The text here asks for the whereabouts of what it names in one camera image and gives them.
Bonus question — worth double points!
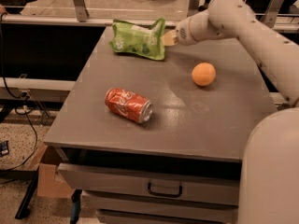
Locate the grey drawer cabinet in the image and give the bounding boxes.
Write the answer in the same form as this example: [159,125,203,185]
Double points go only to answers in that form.
[45,30,275,224]

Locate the metal railing frame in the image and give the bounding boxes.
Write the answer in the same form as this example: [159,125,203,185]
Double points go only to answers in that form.
[0,0,292,34]

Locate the green rice chip bag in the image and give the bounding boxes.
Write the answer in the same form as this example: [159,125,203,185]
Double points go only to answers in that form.
[110,18,165,61]

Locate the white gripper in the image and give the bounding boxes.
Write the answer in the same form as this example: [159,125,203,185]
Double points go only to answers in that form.
[162,10,223,46]

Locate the red soda can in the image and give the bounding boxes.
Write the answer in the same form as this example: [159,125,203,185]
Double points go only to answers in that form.
[105,88,153,124]

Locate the orange fruit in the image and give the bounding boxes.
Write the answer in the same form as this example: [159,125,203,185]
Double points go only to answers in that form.
[192,63,216,86]

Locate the black cable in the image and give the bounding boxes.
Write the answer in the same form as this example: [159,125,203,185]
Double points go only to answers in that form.
[0,12,39,173]

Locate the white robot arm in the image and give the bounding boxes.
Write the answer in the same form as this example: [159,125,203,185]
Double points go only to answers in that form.
[162,0,299,224]

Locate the black drawer handle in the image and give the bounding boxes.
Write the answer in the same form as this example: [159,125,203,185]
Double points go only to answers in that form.
[147,182,183,198]

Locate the cardboard box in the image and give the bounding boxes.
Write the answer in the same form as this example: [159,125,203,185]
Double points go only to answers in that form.
[29,143,74,199]

